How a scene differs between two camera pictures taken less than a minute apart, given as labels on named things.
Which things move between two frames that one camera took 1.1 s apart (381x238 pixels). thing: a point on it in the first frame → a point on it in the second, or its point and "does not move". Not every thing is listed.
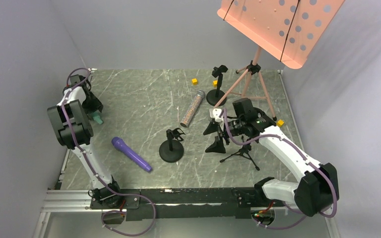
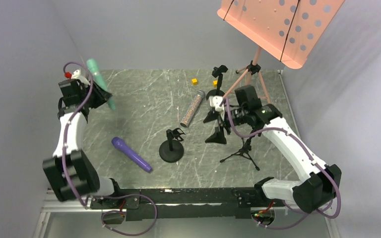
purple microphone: x=119 y=143 does not move
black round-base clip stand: x=172 y=150 does not move
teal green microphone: x=97 y=117 → x=100 y=79
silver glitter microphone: x=196 y=101 does not move
